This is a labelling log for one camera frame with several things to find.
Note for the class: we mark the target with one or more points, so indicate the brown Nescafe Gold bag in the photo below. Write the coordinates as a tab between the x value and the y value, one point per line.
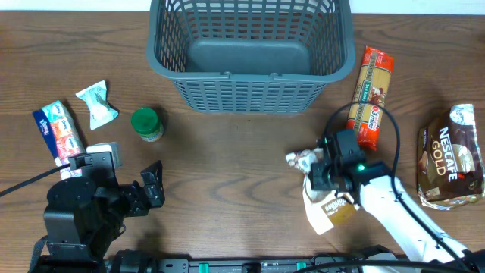
450	165

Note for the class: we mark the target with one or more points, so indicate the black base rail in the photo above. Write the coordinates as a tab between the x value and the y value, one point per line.
246	265

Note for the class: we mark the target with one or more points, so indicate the green lid jar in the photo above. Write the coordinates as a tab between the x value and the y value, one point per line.
146	122

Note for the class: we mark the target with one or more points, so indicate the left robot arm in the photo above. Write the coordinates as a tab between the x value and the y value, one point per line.
85	215

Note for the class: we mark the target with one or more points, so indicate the Kleenex tissue multipack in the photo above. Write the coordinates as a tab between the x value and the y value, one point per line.
59	132

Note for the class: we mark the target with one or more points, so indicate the grey plastic basket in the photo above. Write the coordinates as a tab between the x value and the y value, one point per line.
252	56

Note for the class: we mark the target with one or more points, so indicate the teal white packet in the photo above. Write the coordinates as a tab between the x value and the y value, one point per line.
95	97

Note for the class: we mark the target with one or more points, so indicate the spaghetti pack red yellow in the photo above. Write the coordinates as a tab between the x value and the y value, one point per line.
371	90

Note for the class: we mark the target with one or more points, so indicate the white brown snack pouch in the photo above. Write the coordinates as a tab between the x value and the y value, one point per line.
324	209

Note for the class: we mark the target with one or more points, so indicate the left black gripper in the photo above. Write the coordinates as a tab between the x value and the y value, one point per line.
136	202

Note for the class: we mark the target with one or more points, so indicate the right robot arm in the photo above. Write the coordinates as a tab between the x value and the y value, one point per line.
419	237

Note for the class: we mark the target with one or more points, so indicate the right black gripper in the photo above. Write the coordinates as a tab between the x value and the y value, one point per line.
318	176

